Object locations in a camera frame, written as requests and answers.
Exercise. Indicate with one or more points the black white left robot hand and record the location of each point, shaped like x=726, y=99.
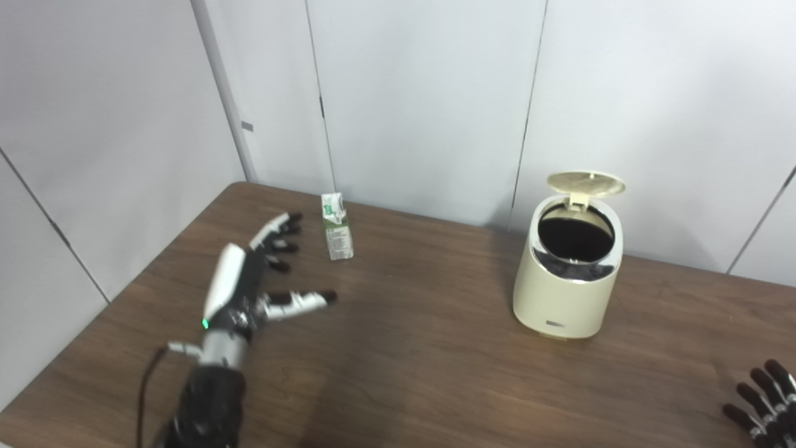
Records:
x=233, y=280

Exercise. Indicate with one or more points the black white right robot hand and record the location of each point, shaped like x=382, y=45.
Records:
x=771, y=410

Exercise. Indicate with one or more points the green white milk carton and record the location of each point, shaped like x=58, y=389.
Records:
x=337, y=233

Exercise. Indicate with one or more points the cream round bin lid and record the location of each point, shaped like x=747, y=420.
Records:
x=584, y=183

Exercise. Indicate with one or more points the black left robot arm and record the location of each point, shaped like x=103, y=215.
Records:
x=208, y=404

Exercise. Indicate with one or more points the cream-colored round bin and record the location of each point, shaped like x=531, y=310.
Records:
x=563, y=298

